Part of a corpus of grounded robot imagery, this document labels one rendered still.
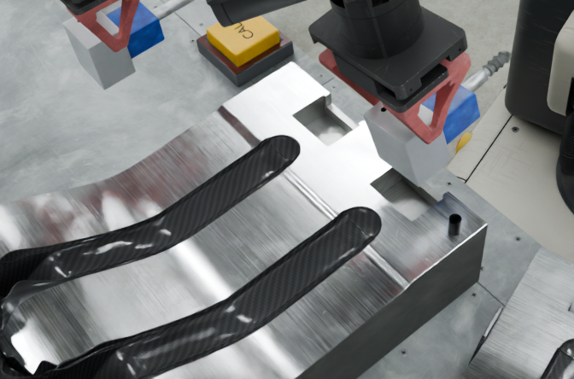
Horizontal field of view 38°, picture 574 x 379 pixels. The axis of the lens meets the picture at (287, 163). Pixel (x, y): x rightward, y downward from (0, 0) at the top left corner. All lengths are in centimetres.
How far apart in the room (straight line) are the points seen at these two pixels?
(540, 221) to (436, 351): 75
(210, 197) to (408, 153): 19
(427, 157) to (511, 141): 91
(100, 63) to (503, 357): 43
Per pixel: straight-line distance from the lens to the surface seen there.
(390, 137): 65
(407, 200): 75
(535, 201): 149
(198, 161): 76
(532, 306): 71
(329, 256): 69
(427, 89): 58
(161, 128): 92
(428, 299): 72
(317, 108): 80
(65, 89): 99
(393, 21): 56
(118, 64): 81
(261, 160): 76
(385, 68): 57
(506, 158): 154
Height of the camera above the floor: 146
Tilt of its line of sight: 51 degrees down
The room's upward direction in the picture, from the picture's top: 9 degrees counter-clockwise
